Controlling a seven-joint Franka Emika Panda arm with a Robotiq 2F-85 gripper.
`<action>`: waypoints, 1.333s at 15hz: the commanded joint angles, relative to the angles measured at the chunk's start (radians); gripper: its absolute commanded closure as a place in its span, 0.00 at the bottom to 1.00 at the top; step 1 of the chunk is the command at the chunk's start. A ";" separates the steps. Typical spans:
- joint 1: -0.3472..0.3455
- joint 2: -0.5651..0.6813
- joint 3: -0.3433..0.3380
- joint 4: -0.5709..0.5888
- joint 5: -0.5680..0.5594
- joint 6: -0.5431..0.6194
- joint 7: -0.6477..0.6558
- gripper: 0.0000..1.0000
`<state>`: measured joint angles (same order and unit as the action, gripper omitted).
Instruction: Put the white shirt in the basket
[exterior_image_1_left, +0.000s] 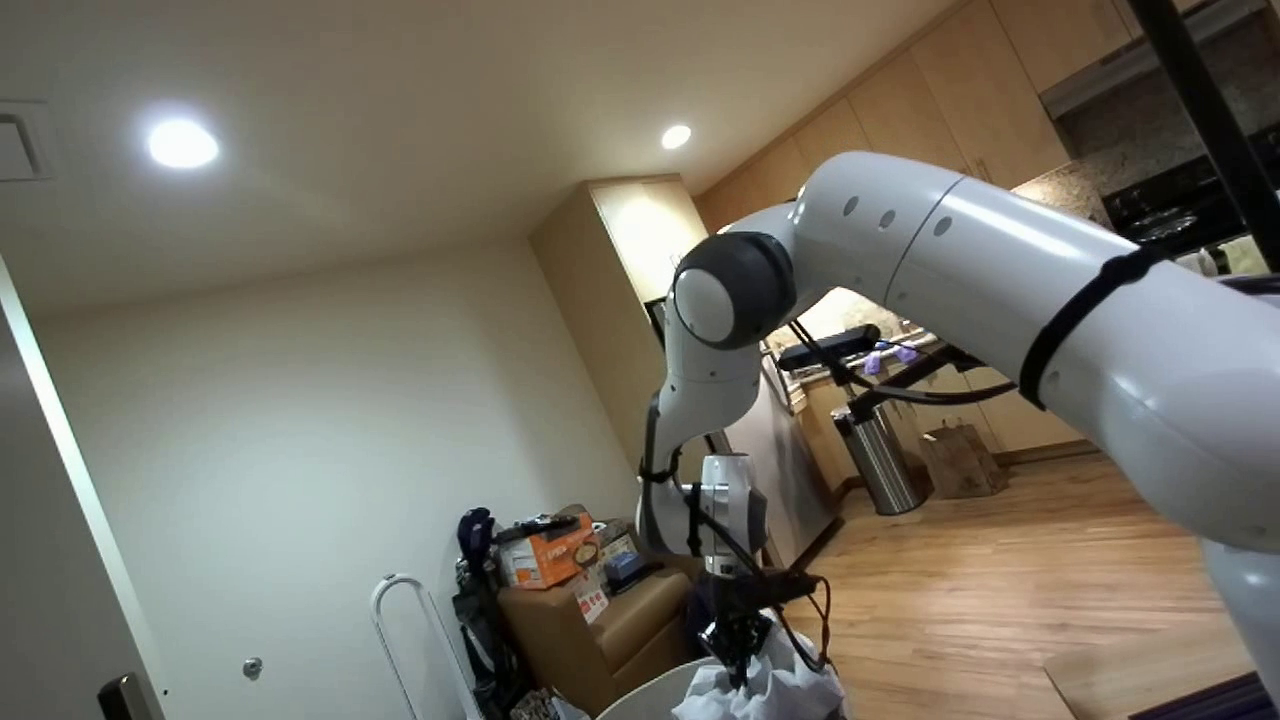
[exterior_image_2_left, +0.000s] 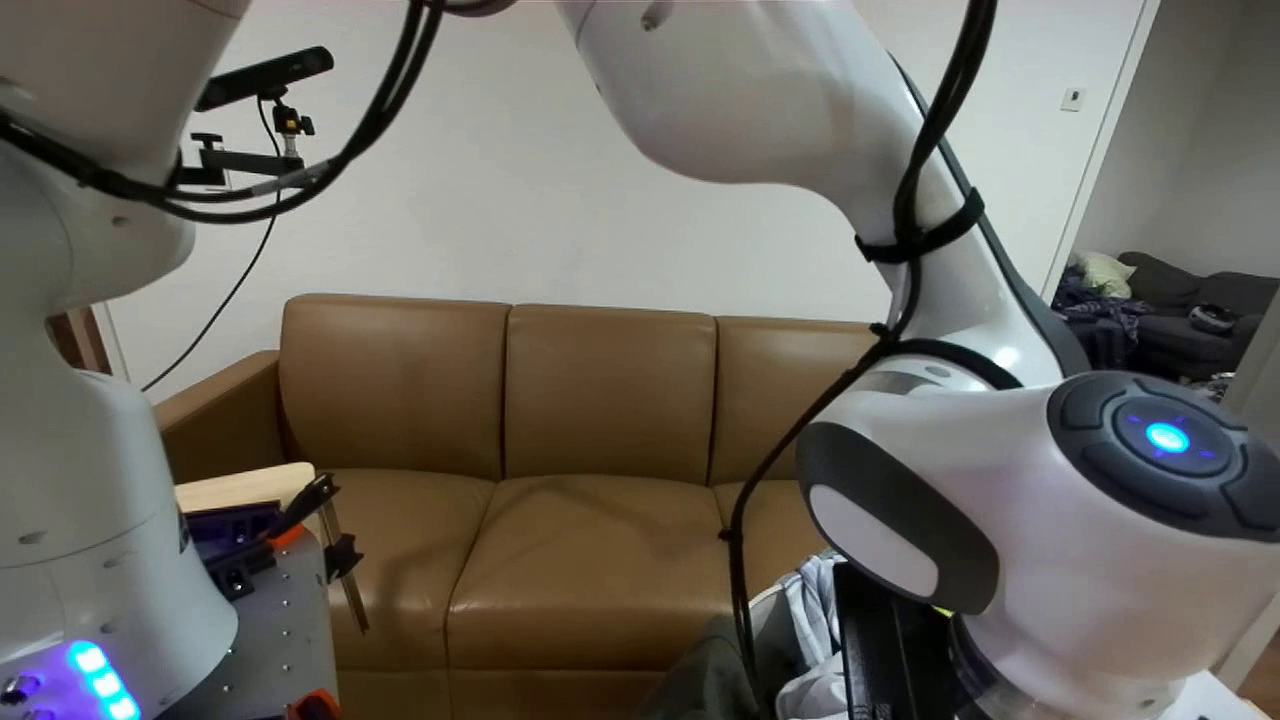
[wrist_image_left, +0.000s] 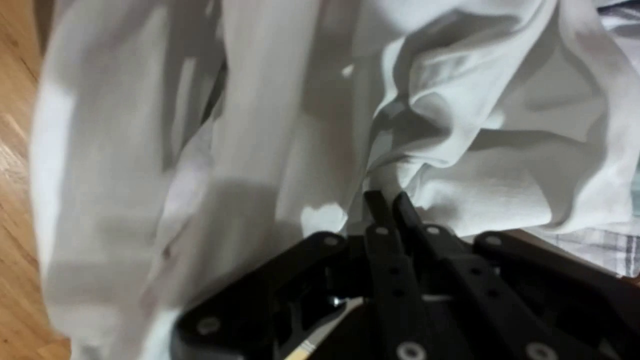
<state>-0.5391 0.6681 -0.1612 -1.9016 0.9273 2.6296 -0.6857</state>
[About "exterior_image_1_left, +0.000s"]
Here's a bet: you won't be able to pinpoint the white laundry basket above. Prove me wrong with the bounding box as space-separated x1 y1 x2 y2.
592 651 855 720

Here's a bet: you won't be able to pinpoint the black metal pole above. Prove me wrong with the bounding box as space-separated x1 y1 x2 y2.
1128 0 1280 274

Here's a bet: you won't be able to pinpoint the white shirt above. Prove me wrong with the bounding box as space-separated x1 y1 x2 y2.
671 649 854 720

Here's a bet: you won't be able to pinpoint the stainless steel trash can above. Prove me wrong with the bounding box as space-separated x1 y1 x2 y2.
831 400 930 518

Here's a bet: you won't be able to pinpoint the white door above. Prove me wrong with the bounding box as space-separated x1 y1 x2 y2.
0 254 173 720

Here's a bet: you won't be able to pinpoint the brown paper bag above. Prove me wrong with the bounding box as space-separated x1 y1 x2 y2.
919 419 1013 505

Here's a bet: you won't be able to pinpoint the white bladeless fan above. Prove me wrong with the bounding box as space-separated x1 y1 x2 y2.
370 566 451 720

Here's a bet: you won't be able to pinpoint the orange cardboard box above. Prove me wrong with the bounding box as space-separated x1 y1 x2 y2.
494 518 605 596

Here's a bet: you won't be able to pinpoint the black bar camera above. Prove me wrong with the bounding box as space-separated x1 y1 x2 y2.
776 318 889 376

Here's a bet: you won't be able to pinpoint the wooden kitchen cabinets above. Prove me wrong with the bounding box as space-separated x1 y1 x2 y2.
692 0 1154 237

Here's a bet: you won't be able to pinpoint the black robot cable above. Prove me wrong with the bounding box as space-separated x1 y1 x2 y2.
638 312 835 677

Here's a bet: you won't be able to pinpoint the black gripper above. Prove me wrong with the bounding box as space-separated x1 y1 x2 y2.
692 554 783 664

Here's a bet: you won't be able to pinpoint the ceiling air vent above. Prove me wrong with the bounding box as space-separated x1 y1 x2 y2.
0 108 50 187

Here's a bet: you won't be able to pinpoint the black patterned bag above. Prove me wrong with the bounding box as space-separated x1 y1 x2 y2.
450 505 517 712

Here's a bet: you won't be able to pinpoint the black built-in oven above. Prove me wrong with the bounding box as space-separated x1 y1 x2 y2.
1102 154 1265 265

